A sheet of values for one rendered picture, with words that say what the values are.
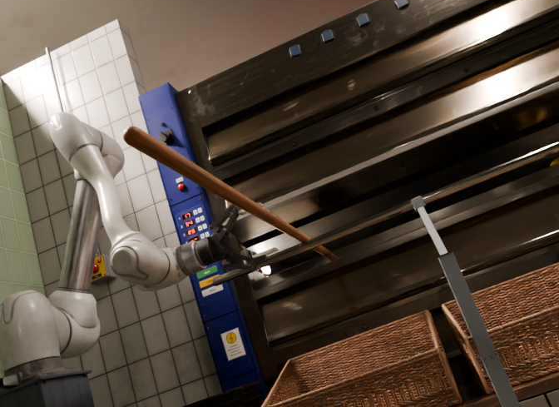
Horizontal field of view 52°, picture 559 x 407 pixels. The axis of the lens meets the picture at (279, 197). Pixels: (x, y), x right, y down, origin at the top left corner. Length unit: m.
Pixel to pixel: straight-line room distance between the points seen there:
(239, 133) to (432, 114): 0.79
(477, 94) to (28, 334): 1.76
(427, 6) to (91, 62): 1.55
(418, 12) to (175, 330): 1.62
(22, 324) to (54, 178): 1.14
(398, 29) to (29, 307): 1.71
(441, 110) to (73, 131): 1.35
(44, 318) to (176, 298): 0.72
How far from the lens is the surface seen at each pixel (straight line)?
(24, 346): 1.79
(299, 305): 2.24
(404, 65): 2.40
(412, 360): 1.67
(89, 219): 2.00
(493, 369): 1.57
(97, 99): 2.81
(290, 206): 2.19
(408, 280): 2.16
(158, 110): 2.60
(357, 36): 2.49
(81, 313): 1.96
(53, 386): 1.74
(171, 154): 0.96
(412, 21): 2.49
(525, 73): 2.40
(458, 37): 2.45
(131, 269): 1.49
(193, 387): 2.37
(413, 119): 2.32
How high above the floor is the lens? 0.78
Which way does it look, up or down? 17 degrees up
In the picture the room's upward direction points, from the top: 19 degrees counter-clockwise
